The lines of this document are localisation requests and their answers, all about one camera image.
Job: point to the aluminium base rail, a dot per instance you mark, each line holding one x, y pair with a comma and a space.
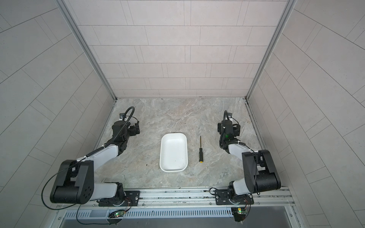
197, 197

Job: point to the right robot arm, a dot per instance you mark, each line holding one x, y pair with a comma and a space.
260, 173

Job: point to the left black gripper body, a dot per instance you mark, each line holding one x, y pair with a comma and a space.
131, 132

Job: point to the left corner aluminium post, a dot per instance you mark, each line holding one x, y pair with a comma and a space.
82, 42

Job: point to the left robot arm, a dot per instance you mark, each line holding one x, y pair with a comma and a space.
75, 183

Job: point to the right corner aluminium post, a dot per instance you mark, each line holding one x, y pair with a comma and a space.
279, 29

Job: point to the left green circuit board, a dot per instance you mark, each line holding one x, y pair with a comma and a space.
117, 214

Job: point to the white rectangular bin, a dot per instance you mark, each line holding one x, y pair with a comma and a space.
173, 153

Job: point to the right green circuit board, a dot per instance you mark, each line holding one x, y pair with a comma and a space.
239, 214

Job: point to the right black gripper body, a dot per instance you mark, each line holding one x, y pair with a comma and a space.
221, 127

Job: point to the green circuit board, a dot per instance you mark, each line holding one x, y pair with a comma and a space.
239, 214
117, 214

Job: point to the black yellow screwdriver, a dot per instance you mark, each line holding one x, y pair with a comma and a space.
200, 151

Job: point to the corner aluminium post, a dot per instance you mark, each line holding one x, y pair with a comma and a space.
279, 29
82, 42

